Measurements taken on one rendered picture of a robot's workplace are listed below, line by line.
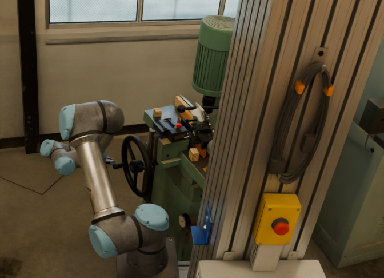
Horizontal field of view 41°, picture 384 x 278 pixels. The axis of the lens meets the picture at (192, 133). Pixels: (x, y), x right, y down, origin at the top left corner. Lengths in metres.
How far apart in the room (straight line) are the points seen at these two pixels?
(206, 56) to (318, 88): 1.09
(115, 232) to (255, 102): 0.79
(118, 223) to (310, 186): 0.70
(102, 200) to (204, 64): 0.78
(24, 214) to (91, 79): 1.02
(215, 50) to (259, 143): 1.02
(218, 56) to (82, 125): 0.68
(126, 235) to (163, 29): 2.15
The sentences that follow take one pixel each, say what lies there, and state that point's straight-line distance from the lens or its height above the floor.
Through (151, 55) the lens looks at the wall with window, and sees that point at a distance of 3.69.
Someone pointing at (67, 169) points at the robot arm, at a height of 0.91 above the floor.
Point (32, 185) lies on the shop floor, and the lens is 3.52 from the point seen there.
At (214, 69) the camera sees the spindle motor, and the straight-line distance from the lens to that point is 2.19.
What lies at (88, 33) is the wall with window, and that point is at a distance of 3.49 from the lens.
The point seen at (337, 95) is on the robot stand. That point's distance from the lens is 1.17.
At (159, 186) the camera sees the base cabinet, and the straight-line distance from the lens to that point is 2.61.
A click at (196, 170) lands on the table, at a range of 2.23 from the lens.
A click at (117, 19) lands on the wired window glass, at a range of 3.59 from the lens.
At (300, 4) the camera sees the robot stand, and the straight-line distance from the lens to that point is 1.04.
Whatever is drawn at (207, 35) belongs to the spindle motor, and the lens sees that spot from 2.14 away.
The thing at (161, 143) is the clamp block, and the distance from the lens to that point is 2.26.
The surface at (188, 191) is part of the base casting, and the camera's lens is 2.34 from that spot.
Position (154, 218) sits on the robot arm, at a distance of 1.76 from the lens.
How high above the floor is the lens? 2.25
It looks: 33 degrees down
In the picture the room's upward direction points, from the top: 9 degrees clockwise
